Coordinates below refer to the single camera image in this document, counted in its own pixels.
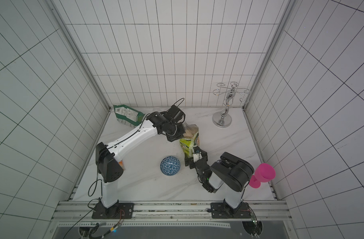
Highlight green Quaker oats bag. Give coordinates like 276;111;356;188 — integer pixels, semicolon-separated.
180;122;200;158

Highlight blue patterned breakfast bowl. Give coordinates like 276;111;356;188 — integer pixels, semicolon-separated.
160;156;181;176

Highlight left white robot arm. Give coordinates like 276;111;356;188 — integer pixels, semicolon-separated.
92;105;185;219

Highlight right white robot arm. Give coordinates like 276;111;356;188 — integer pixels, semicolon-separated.
184;146;256;220

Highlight green white snack bag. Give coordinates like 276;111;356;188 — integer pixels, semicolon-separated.
113;105;145;127

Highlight chrome glass holder stand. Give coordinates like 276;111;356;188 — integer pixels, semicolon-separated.
212;81;251;128

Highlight pink plastic cup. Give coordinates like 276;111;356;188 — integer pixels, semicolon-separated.
249;163;276;189

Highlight orange snack packet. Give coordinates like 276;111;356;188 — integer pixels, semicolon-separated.
118;161;125;171

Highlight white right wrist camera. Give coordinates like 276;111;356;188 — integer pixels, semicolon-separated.
192;146;202;162

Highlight aluminium mounting rail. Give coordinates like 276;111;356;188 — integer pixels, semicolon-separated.
52;201;292;222

